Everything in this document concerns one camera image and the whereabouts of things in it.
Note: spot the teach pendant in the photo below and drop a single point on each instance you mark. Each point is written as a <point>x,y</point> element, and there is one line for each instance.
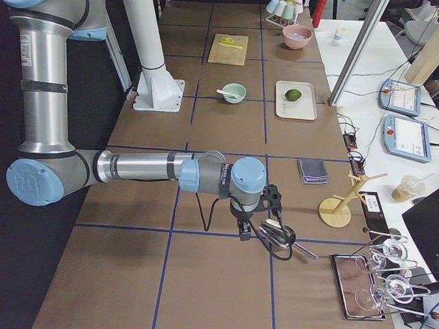
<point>400,97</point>
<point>407,138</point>

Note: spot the white plastic spoon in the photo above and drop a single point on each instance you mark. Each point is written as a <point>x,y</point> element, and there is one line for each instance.
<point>223,92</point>

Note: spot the wine glass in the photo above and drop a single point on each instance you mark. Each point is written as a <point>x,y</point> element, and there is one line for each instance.
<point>391,255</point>
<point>376,297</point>

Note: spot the black power strip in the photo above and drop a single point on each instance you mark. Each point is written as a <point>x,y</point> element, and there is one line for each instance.
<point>350,141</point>

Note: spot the iced coffee cup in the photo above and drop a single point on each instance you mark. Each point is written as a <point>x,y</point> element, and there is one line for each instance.
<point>409,187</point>

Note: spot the steel scoop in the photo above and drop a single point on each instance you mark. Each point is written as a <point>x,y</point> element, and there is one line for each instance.
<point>284,237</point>

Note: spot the paper cup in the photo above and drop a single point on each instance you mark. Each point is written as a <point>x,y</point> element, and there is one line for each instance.
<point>338,35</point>

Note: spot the red cylinder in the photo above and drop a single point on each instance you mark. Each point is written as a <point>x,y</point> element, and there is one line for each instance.
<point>318,11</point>

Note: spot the pink bowl of ice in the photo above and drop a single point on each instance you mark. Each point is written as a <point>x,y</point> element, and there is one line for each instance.
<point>296,36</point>

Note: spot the white cup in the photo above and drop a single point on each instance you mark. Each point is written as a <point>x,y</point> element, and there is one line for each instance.
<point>280,6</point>

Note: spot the cream rabbit tray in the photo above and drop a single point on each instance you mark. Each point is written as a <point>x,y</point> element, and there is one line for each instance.
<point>303,109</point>

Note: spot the bamboo cutting board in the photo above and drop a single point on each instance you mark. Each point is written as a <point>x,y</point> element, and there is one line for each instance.
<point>227,55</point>

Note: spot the metal glass rack tray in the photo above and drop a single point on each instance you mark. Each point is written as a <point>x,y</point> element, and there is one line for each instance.
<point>351,276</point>

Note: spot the green cup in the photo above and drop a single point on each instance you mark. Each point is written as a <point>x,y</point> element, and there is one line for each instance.
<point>288,10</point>

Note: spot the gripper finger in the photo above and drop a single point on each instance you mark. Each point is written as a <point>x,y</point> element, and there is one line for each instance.
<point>242,230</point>
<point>247,231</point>

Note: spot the blue cup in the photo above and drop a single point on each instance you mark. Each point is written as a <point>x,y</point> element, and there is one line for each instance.
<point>271,6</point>

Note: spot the pink cup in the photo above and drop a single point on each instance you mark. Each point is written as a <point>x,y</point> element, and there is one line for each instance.
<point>298,6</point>

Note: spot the green avocado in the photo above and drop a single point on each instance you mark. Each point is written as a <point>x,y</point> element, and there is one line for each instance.
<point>293,95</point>

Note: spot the far teach pendant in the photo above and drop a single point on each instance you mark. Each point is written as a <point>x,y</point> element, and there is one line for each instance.
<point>400,97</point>

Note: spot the white column mount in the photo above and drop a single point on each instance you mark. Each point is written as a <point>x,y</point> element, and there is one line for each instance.
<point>157,90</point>

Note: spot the folded grey cloth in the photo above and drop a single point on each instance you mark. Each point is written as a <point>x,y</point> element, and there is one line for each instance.
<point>312,171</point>

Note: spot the wooden mug tree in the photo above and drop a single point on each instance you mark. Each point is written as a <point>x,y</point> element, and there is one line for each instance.
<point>334,211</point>

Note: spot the mint green bowl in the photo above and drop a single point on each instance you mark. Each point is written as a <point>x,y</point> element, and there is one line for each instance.
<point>236,89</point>

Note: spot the white cup rack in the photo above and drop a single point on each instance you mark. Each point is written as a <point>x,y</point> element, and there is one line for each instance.
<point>279,21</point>

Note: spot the near teach pendant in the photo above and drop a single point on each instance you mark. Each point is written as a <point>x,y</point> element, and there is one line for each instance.
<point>407,138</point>

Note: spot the aluminium frame post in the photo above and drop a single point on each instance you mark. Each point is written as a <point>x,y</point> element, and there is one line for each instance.
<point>375,12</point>

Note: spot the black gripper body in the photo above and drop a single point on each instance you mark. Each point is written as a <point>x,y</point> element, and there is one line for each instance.
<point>239,216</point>

